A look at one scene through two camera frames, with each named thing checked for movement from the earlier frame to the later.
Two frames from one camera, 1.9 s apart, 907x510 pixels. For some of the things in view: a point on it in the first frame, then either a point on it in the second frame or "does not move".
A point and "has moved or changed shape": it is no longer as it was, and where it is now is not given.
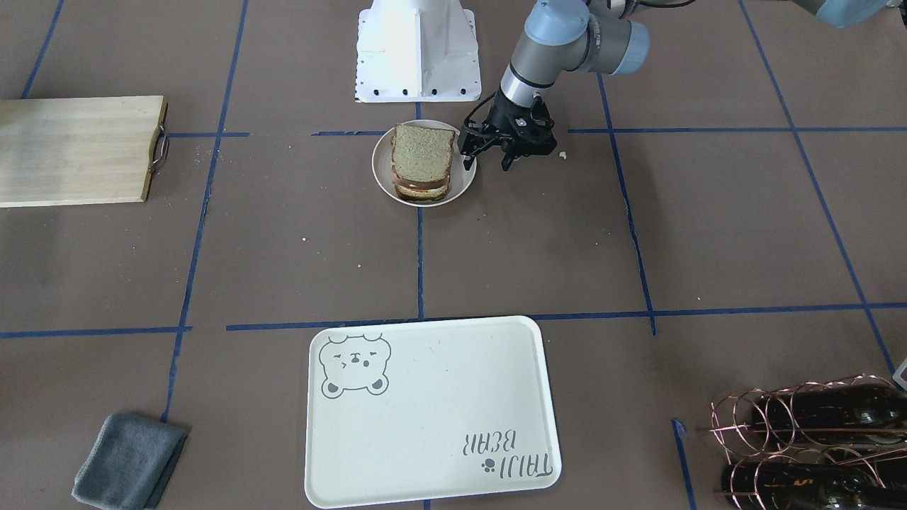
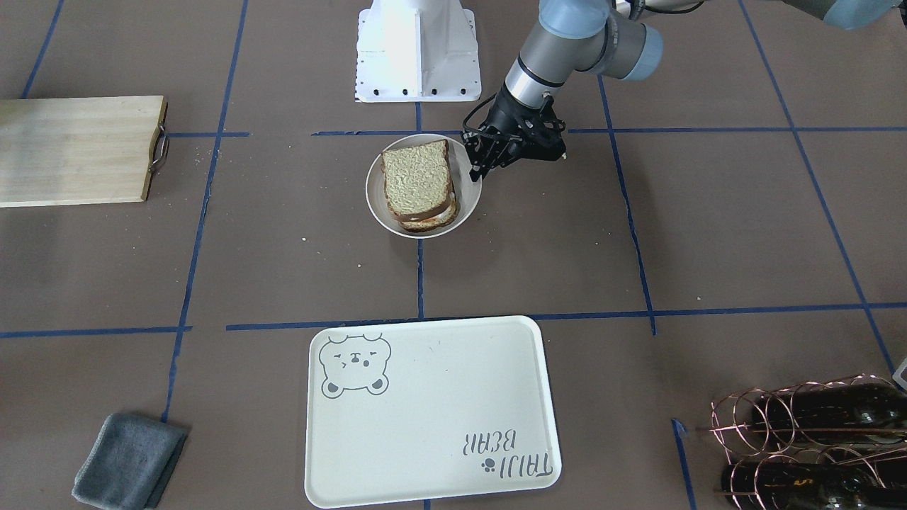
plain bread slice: (421, 154) has moved or changed shape
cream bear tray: (416, 410) does not move
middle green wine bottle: (798, 486) does not move
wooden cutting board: (58, 151) does not move
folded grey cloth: (130, 462) does not move
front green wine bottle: (852, 412) does not move
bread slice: (421, 195) to (443, 218)
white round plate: (460, 178) to (468, 191)
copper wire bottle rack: (835, 444) does not move
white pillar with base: (417, 51) does not move
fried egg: (424, 185) to (433, 213)
